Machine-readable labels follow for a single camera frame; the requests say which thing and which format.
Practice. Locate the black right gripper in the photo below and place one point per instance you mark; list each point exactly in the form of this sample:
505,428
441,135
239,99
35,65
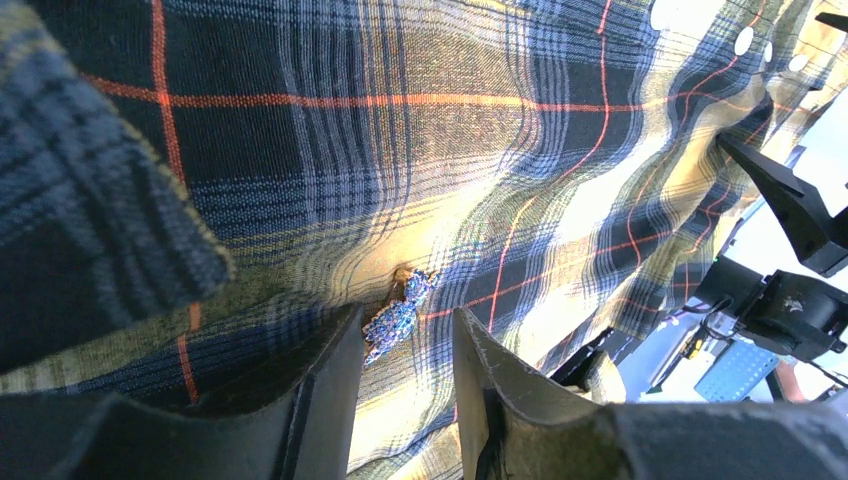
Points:
785,313

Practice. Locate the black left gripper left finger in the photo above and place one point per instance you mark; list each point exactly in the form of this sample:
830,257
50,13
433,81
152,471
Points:
291,417

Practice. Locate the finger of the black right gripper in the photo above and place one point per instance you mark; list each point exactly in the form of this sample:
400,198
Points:
592,373

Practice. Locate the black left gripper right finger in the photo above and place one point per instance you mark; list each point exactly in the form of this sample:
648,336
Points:
516,423

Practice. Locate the yellow plaid flannel shirt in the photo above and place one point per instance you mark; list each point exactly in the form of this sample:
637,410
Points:
189,188

